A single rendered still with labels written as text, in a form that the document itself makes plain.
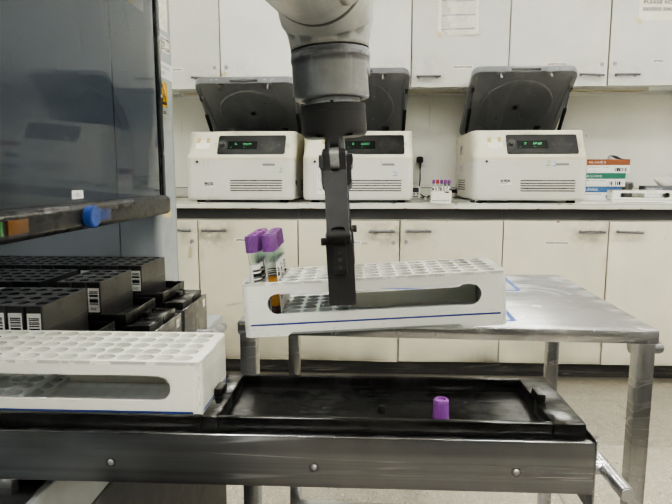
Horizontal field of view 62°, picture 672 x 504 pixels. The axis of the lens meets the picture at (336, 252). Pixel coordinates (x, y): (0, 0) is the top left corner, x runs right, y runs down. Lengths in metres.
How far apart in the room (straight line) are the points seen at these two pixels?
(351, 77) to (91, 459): 0.46
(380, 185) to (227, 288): 0.94
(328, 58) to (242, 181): 2.29
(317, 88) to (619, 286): 2.65
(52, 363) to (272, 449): 0.22
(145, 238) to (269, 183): 1.77
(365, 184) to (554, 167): 0.93
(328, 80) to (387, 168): 2.22
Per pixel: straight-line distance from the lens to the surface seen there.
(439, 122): 3.50
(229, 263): 2.94
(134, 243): 1.17
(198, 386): 0.55
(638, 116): 3.83
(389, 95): 3.15
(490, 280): 0.65
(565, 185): 3.01
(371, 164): 2.84
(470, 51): 3.23
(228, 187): 2.92
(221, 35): 3.30
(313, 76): 0.64
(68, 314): 0.81
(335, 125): 0.63
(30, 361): 0.60
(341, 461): 0.53
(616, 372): 3.32
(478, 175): 2.89
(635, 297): 3.19
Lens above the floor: 1.03
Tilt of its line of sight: 8 degrees down
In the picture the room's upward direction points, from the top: straight up
